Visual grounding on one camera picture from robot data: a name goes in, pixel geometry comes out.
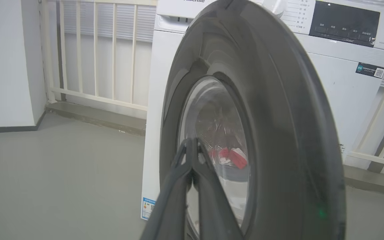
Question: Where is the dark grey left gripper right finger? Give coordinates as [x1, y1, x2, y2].
[194, 138, 244, 240]

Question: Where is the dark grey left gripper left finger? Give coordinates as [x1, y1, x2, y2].
[140, 138, 195, 240]

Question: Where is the red and white garment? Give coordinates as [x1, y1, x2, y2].
[211, 147, 248, 169]

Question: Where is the grey round washer door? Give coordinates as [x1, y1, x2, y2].
[160, 0, 346, 240]

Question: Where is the white front-load washing machine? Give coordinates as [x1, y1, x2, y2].
[141, 0, 384, 221]

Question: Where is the blue energy label sticker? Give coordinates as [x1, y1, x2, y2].
[141, 197, 156, 221]

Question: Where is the cream metal railing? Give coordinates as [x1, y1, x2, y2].
[40, 0, 384, 171]

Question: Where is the dark QR code sticker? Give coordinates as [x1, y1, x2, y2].
[356, 62, 384, 79]

